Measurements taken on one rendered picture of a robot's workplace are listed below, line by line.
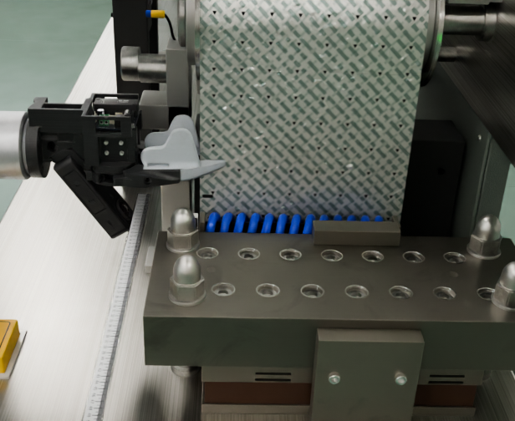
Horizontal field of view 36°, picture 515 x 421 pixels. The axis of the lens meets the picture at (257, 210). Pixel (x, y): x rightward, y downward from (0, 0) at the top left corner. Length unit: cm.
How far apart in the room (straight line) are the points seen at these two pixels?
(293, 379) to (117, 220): 27
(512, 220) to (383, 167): 236
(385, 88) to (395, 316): 25
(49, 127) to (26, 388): 28
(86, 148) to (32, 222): 35
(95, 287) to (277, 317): 34
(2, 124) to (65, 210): 35
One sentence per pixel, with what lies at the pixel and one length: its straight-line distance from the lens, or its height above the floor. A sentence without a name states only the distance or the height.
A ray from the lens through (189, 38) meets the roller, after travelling 84.
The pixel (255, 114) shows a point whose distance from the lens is 86.
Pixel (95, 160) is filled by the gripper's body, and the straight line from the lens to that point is 86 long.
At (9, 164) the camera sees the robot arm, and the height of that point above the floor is 111.
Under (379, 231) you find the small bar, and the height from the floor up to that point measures 105.
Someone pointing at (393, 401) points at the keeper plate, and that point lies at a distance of 80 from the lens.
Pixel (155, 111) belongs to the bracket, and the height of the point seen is 113.
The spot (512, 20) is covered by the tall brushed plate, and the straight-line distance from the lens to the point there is 87.
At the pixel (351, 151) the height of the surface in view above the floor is 112.
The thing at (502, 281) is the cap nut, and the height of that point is 106.
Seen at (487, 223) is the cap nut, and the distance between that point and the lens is 87.
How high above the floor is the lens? 147
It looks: 29 degrees down
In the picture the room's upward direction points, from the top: 2 degrees clockwise
